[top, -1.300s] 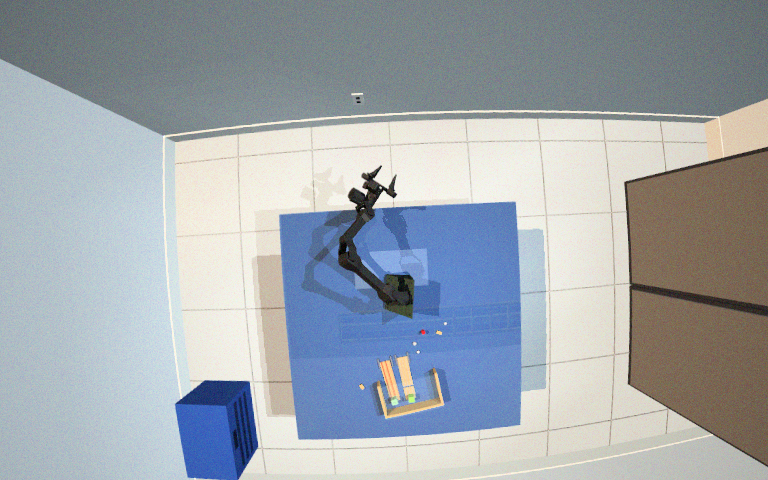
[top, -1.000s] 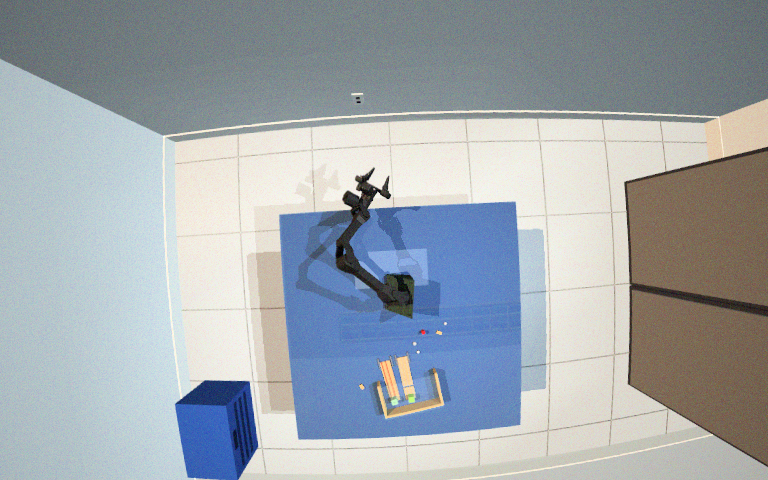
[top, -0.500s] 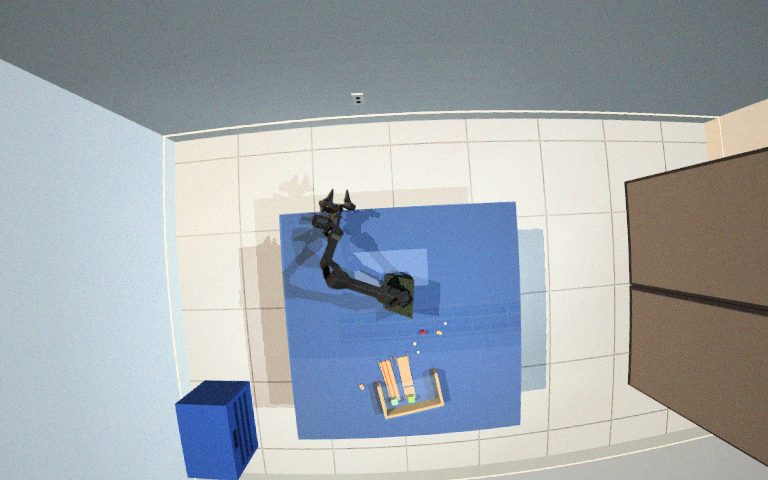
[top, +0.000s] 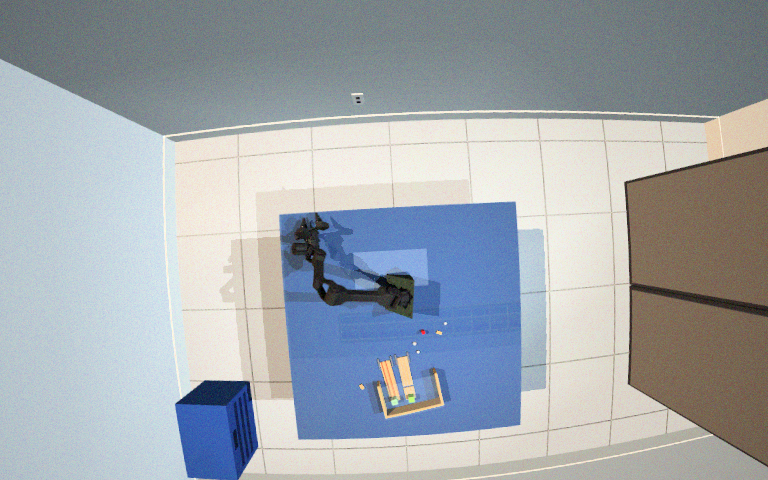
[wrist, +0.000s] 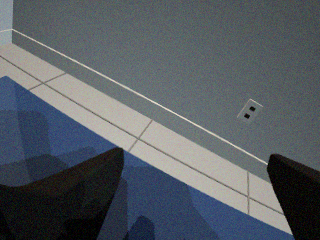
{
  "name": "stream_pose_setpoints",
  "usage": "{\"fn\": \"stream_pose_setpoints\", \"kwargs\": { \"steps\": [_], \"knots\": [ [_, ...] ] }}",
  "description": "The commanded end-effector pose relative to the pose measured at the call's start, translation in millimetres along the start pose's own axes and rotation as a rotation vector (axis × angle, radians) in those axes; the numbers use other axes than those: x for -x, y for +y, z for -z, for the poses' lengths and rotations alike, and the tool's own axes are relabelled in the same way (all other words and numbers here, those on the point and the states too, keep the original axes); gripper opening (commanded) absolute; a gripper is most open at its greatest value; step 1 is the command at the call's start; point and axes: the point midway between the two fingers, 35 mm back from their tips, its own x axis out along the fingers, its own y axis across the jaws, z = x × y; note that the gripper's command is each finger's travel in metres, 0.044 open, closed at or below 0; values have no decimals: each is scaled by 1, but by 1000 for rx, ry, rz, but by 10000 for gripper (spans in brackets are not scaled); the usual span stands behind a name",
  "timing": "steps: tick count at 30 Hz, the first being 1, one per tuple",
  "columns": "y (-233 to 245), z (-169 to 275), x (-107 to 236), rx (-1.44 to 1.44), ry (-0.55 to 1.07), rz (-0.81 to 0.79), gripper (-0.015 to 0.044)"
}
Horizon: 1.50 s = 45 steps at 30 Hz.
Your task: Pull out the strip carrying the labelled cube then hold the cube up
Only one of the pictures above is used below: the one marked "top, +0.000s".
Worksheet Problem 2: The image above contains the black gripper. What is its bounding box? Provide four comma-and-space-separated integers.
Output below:
300, 212, 329, 244

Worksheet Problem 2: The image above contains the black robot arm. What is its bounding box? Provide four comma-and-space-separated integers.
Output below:
292, 226, 411, 309

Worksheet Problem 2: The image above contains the tan strip with red stripes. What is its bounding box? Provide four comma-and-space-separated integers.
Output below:
380, 360, 396, 385

